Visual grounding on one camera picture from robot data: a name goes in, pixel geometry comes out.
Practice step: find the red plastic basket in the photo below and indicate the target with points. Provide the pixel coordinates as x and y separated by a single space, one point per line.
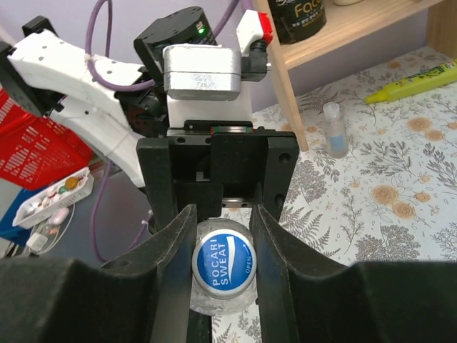
37 151

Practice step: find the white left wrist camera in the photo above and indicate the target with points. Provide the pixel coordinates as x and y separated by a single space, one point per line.
211 83

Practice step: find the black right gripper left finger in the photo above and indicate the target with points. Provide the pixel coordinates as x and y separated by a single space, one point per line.
141 296

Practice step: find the white blue Pocari cap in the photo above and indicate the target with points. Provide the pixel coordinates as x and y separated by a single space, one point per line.
224 263

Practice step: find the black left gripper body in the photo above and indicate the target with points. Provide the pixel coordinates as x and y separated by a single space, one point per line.
213 165

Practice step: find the green white snack bag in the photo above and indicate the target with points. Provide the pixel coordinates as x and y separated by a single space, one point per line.
295 20

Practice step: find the yellow marker tube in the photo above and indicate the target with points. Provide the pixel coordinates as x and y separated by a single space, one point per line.
426 80

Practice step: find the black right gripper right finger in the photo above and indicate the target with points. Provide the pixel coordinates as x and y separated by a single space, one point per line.
304 296

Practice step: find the floral patterned table mat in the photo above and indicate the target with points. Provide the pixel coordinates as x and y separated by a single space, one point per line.
392 198

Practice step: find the small clear dropper bottle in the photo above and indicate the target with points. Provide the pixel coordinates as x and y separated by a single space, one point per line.
335 130

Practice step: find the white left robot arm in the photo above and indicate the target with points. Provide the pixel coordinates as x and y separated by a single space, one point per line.
111 105

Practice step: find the clear long bottle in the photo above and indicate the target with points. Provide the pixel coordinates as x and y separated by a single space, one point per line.
201 302

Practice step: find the white tray small items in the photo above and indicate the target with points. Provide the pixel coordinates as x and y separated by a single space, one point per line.
63 193

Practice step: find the wooden shelf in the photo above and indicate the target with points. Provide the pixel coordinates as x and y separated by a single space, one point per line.
342 46

